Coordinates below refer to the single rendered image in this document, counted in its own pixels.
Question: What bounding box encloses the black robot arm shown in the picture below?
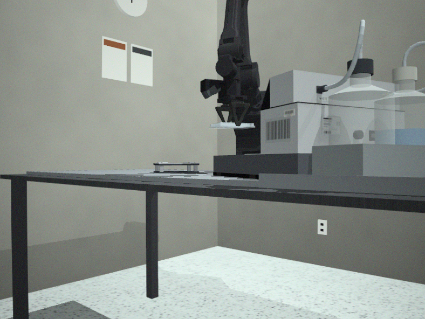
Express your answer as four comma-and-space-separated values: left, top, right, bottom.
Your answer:
201, 0, 265, 112

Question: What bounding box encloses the white flexible hose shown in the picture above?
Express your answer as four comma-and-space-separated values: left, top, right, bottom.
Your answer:
402, 41, 425, 93

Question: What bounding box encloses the white well plate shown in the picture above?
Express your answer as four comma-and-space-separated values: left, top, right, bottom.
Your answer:
209, 122, 255, 129

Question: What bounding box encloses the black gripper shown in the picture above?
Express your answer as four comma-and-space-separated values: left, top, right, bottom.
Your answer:
215, 80, 250, 126

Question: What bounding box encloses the white bottle with cap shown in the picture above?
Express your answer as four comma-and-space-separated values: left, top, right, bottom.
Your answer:
392, 66, 425, 145

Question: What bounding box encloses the clear plastic bottle with black cap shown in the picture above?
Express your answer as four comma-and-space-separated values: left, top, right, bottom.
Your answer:
328, 58, 395, 145

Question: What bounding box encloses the grey flexible hose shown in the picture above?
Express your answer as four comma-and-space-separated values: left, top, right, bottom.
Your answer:
325, 20, 365, 90

